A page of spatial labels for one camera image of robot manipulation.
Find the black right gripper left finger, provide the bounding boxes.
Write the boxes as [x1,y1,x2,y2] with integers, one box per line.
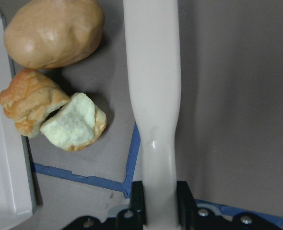
[63,181,146,230]

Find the white plastic dustpan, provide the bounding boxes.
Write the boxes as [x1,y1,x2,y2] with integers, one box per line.
[0,13,36,230]

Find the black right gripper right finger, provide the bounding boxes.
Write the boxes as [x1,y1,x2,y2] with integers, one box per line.
[177,181,280,230]

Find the orange bread piece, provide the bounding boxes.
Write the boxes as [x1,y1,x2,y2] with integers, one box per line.
[0,69,70,138]

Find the pale bread piece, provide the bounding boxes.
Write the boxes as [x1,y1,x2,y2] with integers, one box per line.
[40,92,107,151]

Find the brown potato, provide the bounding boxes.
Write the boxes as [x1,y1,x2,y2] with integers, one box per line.
[3,0,105,69]

